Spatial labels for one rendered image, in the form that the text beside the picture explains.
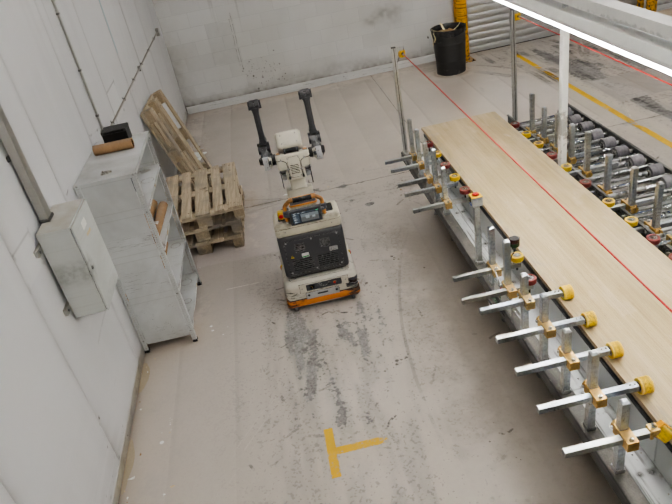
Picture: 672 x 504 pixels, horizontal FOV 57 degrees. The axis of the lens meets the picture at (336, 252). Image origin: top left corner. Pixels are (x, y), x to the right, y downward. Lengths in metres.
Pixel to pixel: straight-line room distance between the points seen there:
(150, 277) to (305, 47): 6.65
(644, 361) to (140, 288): 3.55
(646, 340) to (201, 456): 2.80
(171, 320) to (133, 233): 0.83
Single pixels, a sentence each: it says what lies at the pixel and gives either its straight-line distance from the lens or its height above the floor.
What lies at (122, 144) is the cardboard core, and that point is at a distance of 5.15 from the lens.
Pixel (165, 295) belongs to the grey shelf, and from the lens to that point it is 5.13.
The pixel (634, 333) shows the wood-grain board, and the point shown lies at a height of 0.90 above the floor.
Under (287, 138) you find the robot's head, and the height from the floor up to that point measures 1.34.
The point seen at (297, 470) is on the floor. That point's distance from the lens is 4.14.
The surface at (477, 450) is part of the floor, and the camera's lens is 4.08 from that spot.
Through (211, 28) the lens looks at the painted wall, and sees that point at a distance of 10.80.
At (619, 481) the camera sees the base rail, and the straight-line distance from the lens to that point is 3.11.
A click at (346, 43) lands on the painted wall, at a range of 10.99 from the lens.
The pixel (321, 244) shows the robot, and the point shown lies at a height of 0.55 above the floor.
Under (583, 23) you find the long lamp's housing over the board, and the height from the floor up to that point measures 2.37.
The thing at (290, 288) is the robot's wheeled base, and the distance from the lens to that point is 5.19.
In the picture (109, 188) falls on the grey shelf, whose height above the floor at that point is 1.48.
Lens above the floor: 3.13
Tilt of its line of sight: 31 degrees down
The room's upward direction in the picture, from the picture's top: 11 degrees counter-clockwise
